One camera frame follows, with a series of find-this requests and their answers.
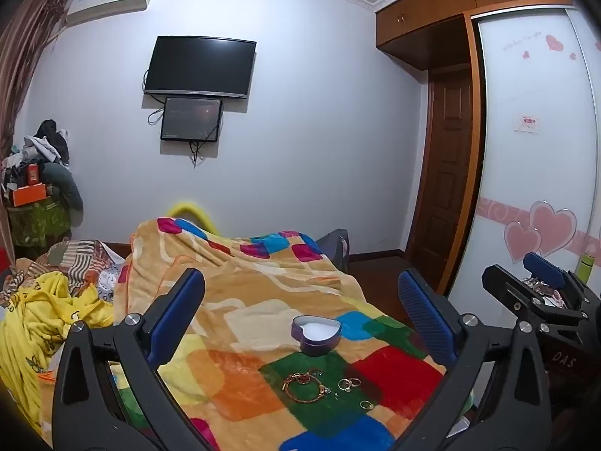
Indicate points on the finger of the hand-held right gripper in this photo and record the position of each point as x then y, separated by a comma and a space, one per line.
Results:
509, 293
547, 268

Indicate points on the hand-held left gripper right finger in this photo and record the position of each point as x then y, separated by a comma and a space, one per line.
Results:
420, 307

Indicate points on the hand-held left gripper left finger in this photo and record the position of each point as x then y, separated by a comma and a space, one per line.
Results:
184, 298

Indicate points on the purple heart-shaped tin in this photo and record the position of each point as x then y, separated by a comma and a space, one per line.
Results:
315, 338

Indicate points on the green bottle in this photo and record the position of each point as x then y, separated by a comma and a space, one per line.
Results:
585, 268

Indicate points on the colourful checkered fleece blanket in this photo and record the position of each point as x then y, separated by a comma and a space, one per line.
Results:
263, 291

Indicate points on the yellow curved cushion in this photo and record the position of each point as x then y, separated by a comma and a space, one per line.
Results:
188, 207

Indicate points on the white heart-print wardrobe door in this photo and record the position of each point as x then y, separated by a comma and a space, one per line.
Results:
530, 174

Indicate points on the dark bag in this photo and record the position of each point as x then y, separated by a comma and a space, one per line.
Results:
335, 249

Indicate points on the striped patterned quilt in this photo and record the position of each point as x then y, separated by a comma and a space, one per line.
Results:
70, 253

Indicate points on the brown wooden door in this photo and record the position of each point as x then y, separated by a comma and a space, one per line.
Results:
443, 174

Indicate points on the white red wardrobe sticker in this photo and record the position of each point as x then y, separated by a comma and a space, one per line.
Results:
528, 123

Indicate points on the yellow cartoon blanket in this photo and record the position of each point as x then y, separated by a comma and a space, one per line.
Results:
33, 324

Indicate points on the green patterned cloth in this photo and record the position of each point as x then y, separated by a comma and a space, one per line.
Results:
37, 225

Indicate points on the orange box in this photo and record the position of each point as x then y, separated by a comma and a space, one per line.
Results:
29, 195

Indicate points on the small red box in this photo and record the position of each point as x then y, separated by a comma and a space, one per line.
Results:
33, 174

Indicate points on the pile of clothes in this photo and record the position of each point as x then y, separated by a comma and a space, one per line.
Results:
51, 145

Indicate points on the striped brown curtain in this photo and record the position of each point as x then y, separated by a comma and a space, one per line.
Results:
23, 65

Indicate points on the wooden overhead cabinet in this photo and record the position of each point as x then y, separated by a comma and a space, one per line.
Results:
436, 4

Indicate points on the white air conditioner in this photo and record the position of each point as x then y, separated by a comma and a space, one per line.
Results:
110, 2

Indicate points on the small black wall monitor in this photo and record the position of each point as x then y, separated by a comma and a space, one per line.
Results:
190, 120

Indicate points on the black wall television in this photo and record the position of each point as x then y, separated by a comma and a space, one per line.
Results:
199, 65

